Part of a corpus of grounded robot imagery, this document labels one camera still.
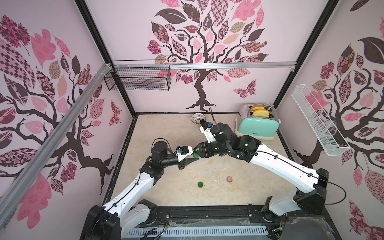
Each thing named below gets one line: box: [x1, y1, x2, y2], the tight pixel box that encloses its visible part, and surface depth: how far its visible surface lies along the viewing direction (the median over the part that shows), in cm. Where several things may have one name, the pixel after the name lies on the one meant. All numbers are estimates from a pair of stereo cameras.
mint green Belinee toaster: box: [234, 103, 281, 142], surface depth 97 cm
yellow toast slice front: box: [252, 108, 270, 118], surface depth 96 cm
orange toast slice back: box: [250, 105, 265, 110], surface depth 99 cm
